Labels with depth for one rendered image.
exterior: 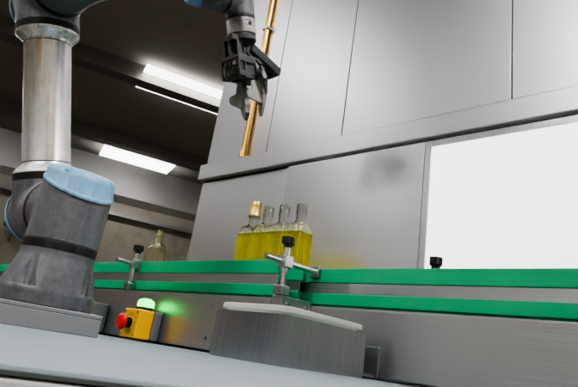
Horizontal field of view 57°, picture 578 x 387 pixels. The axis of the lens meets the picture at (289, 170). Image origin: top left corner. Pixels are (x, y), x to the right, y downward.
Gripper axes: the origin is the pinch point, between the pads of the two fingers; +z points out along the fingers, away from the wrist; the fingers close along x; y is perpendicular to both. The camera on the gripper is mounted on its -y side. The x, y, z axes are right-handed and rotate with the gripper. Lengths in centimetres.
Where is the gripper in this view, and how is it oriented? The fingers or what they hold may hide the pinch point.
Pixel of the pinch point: (255, 113)
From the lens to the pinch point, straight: 137.6
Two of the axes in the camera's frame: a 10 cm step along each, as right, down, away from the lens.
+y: -6.9, 0.0, -7.3
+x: 7.2, -1.3, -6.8
